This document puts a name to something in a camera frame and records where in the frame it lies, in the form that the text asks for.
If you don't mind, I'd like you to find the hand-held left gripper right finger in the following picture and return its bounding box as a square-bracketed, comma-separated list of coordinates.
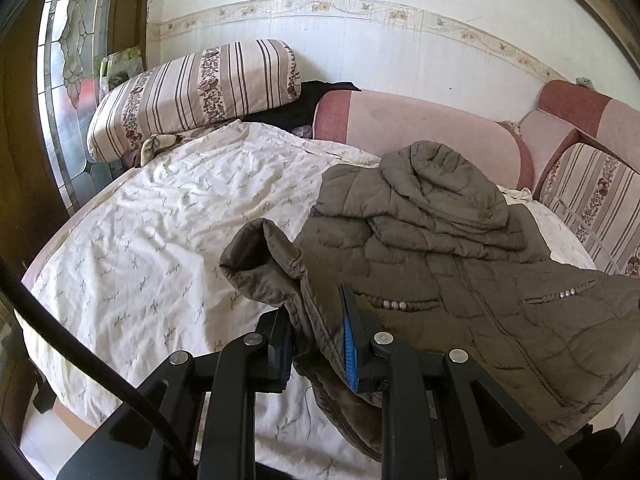
[340, 284, 583, 480]

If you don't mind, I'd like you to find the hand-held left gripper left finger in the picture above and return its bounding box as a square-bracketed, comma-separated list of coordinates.
[57, 310, 296, 480]

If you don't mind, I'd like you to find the olive padded hooded jacket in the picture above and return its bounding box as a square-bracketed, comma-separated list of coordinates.
[219, 141, 640, 463]

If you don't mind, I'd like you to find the white leaf-print bed sheet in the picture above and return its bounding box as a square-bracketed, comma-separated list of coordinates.
[15, 120, 598, 480]

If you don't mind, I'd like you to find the long pink headboard cushion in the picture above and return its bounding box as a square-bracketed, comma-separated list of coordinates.
[312, 89, 535, 192]

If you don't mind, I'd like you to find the beige floral cloth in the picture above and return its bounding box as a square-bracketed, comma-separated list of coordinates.
[137, 120, 241, 167]

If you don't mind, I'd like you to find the black cloth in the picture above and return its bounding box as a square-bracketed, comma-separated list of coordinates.
[245, 80, 362, 136]

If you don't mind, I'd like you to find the striped floral pillow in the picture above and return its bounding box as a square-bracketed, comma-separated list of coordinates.
[87, 39, 302, 162]

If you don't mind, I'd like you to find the striped floral bed cushion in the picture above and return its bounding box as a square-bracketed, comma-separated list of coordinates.
[534, 142, 640, 278]

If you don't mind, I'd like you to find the green printed bag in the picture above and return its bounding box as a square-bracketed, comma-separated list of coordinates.
[100, 46, 143, 92]

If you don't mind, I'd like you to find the short pink headboard cushion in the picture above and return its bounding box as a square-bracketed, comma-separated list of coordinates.
[517, 79, 640, 201]

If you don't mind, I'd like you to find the stained glass window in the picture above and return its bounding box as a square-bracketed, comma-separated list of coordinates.
[37, 0, 116, 211]

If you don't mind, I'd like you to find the black cable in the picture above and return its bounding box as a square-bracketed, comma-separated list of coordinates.
[0, 262, 196, 480]

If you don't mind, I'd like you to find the brown wooden frame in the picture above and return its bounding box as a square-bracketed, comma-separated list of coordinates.
[107, 0, 156, 73]
[0, 0, 76, 286]

